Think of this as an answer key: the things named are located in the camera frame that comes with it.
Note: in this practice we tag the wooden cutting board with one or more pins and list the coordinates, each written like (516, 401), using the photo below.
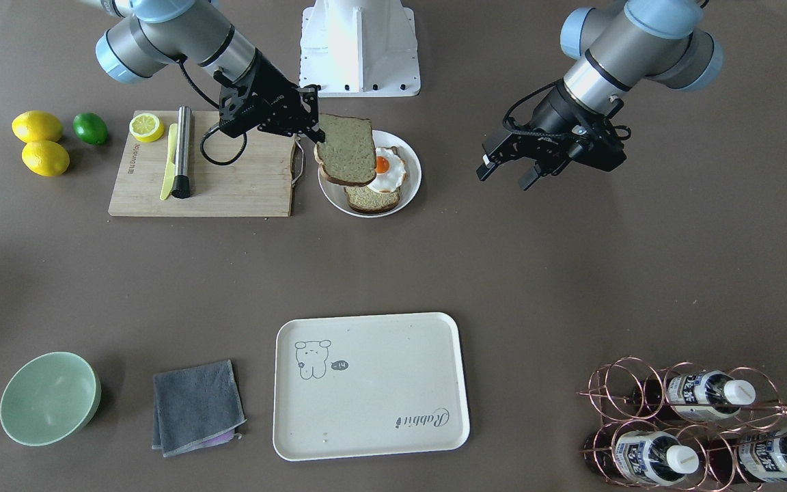
(258, 184)

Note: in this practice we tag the tea bottle two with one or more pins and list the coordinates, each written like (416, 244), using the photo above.
(640, 458)

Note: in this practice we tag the tea bottle one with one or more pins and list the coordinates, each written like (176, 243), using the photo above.
(705, 396)

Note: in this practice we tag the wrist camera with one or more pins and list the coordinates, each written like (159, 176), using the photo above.
(601, 145)
(246, 106)

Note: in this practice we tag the bread slice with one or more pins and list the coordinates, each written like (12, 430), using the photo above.
(364, 200)
(347, 156)

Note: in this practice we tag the cream rabbit tray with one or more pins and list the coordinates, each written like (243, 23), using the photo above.
(374, 385)

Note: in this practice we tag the metal cylinder with black cap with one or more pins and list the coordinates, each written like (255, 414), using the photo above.
(181, 188)

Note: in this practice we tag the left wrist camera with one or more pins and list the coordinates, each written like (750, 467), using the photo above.
(601, 145)

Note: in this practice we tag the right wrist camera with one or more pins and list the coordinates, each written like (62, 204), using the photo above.
(246, 106)

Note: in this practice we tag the green lime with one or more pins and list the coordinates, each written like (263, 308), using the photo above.
(90, 128)

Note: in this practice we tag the yellow lemon one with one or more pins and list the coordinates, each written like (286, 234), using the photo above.
(36, 126)

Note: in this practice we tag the folded grey cloth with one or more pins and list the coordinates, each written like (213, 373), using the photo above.
(195, 408)

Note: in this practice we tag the tea bottle three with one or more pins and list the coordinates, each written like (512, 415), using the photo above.
(756, 459)

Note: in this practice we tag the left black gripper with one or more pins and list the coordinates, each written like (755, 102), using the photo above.
(552, 115)

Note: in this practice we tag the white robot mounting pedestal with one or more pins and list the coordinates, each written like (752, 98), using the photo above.
(363, 49)

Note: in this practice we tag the half lemon slice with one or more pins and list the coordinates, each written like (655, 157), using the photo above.
(146, 127)

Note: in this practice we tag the fried egg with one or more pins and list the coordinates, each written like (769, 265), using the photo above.
(391, 171)

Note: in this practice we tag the copper wire bottle rack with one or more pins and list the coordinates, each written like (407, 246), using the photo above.
(609, 386)

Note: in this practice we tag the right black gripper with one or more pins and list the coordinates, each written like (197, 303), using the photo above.
(265, 80)

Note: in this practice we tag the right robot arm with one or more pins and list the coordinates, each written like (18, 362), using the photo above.
(153, 34)

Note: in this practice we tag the white round plate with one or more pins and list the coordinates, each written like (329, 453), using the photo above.
(336, 194)

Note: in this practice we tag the yellow lemon two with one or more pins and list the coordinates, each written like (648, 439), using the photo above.
(46, 158)

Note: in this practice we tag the green bowl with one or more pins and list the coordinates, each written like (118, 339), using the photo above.
(50, 398)

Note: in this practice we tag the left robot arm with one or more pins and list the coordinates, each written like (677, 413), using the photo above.
(613, 49)

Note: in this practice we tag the yellow plastic knife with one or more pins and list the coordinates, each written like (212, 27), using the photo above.
(169, 171)

